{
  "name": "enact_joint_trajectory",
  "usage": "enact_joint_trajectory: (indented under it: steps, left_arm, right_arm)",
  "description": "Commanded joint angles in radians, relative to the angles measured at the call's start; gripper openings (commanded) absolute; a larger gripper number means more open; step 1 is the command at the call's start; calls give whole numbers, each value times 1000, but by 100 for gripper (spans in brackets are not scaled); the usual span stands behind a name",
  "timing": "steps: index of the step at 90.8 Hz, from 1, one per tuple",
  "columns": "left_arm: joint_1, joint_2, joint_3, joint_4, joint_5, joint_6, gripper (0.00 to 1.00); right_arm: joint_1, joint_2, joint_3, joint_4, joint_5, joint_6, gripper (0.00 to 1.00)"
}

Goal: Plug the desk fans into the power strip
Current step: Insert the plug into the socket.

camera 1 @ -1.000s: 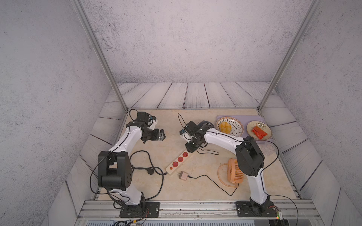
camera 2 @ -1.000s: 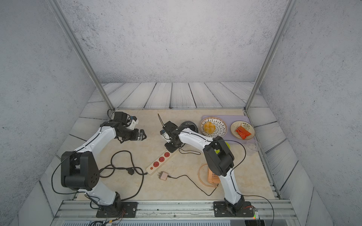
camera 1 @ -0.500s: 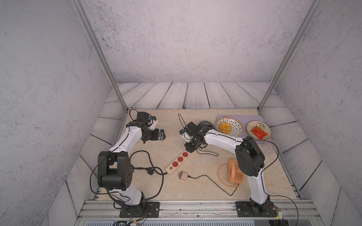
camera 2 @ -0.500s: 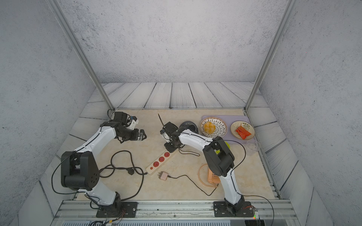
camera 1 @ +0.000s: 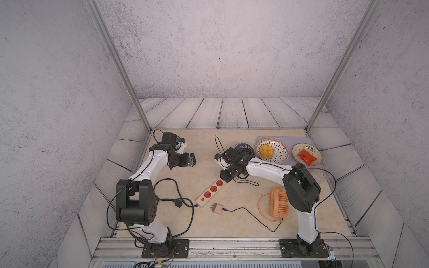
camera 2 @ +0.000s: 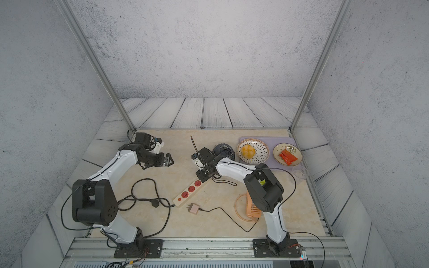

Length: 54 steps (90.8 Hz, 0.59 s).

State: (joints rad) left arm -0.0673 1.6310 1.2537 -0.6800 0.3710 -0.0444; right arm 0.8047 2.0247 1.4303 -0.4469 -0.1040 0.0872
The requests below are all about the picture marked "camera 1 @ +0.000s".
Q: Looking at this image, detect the black grey fan cable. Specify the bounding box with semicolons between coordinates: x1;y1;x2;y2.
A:
232;175;260;187

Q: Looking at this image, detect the dark grey desk fan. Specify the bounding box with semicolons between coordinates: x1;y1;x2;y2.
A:
234;143;256;158

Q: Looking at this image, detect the white red power strip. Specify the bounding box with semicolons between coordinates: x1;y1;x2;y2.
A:
196;179;227;207

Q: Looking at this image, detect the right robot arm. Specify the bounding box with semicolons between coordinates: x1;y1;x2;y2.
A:
214;147;323;256

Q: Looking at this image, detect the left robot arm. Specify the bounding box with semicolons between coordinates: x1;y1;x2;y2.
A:
115;132;196;251

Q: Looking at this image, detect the pink USB power adapter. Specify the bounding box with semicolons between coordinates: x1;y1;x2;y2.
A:
211;203;223;214

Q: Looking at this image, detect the orange desk fan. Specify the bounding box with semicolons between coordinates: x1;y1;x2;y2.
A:
257;188;289;223

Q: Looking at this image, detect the knotted bread roll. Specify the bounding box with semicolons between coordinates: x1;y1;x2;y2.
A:
260;144;275;159

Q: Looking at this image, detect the beige plate with leaf pattern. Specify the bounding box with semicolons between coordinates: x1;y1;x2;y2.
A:
292;143;322;166

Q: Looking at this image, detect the red snack packet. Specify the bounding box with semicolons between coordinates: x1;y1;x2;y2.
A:
298;149;318;166

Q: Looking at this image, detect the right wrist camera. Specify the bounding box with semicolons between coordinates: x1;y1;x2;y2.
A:
214;153;230;170

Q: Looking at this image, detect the black power strip cable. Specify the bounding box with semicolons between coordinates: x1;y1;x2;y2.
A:
152;177;199;239

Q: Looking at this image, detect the black orange fan cable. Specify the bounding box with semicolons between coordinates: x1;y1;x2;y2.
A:
222;207;284;233

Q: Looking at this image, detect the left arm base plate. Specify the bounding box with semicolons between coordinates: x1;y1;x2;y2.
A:
141;239;190;259

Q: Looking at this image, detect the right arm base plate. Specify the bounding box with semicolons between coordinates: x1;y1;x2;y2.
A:
279;239;330;259

